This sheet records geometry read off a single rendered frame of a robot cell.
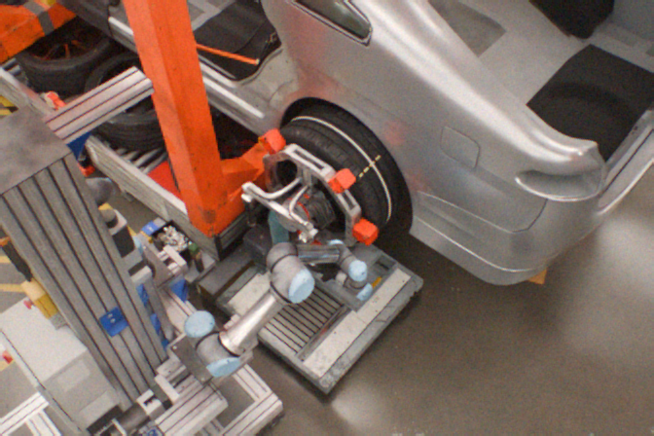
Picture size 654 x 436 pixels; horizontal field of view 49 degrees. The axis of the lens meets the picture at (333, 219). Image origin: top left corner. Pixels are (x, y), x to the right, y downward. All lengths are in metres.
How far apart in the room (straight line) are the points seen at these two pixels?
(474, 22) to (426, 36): 1.28
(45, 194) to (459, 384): 2.42
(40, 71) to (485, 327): 3.06
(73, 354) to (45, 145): 0.84
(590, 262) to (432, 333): 1.03
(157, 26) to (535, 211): 1.53
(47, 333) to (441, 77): 1.66
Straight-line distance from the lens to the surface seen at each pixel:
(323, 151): 3.12
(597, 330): 4.16
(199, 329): 2.81
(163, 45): 2.77
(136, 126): 4.31
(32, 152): 2.13
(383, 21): 2.76
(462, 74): 2.65
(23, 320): 2.81
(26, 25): 4.93
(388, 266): 3.95
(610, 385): 4.03
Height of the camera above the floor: 3.50
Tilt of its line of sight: 54 degrees down
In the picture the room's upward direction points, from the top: 1 degrees counter-clockwise
